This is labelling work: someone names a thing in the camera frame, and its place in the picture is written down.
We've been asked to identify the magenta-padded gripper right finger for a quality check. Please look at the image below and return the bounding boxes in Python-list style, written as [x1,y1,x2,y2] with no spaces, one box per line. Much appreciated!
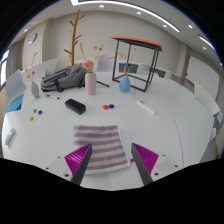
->
[130,142,184,186]

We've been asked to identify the yellow wooden coat tree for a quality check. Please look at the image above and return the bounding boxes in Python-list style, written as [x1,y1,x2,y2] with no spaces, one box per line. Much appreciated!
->
[63,9,86,67]

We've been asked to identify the grey curtain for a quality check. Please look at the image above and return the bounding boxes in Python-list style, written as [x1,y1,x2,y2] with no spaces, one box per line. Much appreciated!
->
[6,41,21,73]

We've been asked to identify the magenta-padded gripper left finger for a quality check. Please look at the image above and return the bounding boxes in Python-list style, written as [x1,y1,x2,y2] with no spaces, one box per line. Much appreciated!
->
[41,143,93,186]

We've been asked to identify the black-framed orange-topped side table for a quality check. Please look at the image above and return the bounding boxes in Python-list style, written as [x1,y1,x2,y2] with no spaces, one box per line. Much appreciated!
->
[110,35,164,93]

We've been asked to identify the large window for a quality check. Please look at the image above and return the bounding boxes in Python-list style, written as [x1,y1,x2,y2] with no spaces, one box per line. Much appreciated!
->
[0,49,9,88]

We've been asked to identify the white board eraser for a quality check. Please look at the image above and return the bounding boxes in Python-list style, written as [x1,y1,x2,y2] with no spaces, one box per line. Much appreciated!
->
[136,99,157,115]

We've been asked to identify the blue vase with dried stems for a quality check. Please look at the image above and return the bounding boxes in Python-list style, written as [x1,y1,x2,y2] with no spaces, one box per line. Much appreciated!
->
[117,47,138,93]

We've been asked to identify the green vase with dried stems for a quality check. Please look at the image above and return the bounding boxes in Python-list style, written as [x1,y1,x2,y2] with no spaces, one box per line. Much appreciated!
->
[25,52,41,100]

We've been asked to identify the striped pink and blue towel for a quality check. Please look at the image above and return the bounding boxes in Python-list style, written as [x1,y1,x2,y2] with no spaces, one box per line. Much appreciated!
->
[72,124,131,176]

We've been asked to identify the round wall clock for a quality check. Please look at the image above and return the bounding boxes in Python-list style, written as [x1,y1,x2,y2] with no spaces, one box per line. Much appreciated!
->
[27,32,38,45]

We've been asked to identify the white chair with blue seat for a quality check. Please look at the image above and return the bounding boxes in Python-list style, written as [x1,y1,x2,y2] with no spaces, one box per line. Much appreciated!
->
[3,69,27,116]

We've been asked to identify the recessed ceiling spot lights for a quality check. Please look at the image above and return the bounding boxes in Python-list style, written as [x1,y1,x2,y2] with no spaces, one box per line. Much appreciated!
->
[23,3,207,51]

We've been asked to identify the pink vase with flowers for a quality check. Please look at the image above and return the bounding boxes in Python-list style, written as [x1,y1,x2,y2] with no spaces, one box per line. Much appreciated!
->
[79,43,104,96]

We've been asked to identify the long ceiling light strip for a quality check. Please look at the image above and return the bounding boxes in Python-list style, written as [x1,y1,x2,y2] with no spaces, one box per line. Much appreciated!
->
[70,0,182,33]

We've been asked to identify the grey backpack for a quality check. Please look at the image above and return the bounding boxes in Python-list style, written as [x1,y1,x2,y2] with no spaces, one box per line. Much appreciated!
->
[40,64,88,93]

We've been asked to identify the white wall board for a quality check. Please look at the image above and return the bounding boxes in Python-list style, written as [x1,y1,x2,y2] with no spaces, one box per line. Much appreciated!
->
[185,55,223,111]

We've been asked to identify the black rectangular case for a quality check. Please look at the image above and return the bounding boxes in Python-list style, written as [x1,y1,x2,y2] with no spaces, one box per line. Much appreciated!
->
[64,98,87,116]

